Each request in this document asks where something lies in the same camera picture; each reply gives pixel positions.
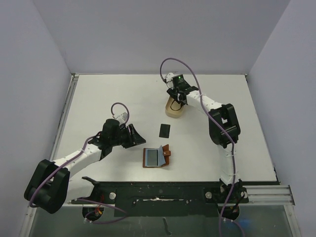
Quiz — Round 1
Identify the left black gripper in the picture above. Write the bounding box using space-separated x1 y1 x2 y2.
111 124 145 148

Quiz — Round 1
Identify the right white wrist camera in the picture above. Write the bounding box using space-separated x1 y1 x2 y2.
163 73 175 84

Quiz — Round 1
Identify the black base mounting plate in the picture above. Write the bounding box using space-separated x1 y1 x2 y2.
76 182 249 217

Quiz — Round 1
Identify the brown leather card holder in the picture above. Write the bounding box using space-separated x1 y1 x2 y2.
143 144 171 168

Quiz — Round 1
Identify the aluminium rail left edge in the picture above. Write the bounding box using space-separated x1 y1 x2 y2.
19 73 79 237

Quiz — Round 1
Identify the tan oval cardboard tray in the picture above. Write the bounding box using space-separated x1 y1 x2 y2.
165 96 184 119

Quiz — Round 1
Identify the aluminium rail front right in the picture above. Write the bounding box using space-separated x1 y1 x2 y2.
242 185 295 205

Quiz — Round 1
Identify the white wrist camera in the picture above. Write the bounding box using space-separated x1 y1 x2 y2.
163 73 175 84
113 112 129 123

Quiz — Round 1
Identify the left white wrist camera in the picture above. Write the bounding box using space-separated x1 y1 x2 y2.
113 112 129 123

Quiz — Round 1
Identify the black credit card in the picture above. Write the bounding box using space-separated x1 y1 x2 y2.
159 123 171 139

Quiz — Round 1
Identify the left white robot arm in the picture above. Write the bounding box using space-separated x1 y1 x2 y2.
24 118 146 214

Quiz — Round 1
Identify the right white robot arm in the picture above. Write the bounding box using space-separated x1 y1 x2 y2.
162 73 240 202

